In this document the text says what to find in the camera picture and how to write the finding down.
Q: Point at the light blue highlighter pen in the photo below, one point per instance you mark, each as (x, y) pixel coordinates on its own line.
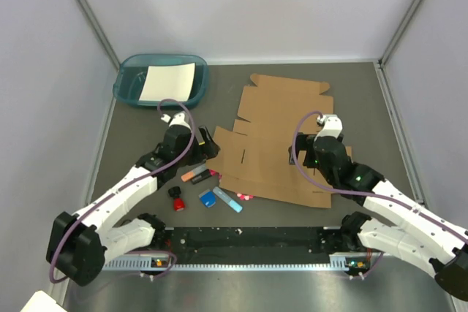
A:
(228, 200)

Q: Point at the white box corner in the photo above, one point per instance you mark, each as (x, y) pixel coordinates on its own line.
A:
(42, 302)

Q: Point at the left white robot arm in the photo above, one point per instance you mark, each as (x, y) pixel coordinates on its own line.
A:
(82, 243)

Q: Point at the pink green flower keychain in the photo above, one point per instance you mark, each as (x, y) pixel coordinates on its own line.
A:
(215, 174)

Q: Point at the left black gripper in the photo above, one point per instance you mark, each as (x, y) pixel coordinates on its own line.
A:
(207, 150)

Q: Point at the blue rectangular eraser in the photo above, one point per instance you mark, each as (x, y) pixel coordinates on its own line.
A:
(208, 198)

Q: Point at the brown cardboard box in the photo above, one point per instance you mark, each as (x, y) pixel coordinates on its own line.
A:
(253, 157)

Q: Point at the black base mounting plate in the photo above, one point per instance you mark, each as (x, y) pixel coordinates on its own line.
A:
(312, 239)

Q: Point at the red black stamp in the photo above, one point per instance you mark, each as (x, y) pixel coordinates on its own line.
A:
(175, 194)

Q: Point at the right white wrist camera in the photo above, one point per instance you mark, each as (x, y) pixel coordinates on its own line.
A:
(330, 124)

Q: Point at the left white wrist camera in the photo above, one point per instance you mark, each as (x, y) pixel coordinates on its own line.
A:
(179, 119)

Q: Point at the orange highlighter pen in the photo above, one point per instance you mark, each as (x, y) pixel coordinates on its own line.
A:
(192, 173)

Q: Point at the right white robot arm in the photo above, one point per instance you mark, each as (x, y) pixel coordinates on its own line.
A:
(414, 235)

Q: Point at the white paper sheet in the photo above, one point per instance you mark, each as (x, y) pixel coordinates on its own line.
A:
(168, 82)

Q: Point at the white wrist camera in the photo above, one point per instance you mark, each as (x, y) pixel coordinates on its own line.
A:
(179, 119)
(330, 124)

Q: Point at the teal plastic bin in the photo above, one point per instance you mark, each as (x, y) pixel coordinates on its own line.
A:
(144, 80)

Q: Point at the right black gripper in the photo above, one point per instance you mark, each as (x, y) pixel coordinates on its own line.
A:
(303, 142)

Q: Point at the pink black highlighter pen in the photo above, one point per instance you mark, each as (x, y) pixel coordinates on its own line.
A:
(204, 175)

